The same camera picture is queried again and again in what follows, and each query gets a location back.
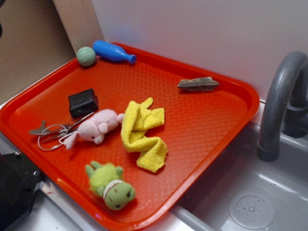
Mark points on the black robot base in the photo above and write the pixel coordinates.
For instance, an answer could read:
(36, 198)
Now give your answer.
(19, 182)

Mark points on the black box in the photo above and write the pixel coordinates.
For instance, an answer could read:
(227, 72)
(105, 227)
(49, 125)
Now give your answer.
(83, 103)

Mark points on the yellow cloth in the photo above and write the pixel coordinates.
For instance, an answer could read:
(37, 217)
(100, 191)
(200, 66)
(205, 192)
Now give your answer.
(138, 119)

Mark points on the orange plastic tray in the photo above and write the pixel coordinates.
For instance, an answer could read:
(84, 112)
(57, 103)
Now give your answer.
(198, 127)

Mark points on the brown wood piece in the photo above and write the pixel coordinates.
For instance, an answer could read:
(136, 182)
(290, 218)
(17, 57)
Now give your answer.
(198, 84)

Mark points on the pink plush pig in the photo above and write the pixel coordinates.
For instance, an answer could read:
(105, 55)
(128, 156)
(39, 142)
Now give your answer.
(94, 128)

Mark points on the blue plastic bowling pin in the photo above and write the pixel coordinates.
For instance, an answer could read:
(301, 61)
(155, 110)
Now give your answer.
(112, 52)

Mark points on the green plush turtle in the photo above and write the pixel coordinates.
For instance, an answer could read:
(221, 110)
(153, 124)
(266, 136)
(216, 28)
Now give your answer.
(107, 182)

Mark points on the green rubber ball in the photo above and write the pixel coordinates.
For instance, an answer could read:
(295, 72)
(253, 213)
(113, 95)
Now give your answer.
(86, 56)

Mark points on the metal keyring tool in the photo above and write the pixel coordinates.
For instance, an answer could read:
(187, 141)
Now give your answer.
(55, 132)

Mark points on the grey toy sink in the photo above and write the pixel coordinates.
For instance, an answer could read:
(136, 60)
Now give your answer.
(240, 192)

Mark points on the wooden board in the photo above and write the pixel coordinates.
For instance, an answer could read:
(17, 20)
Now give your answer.
(80, 22)

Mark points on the grey toy faucet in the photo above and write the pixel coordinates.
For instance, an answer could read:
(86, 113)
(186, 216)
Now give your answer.
(286, 108)

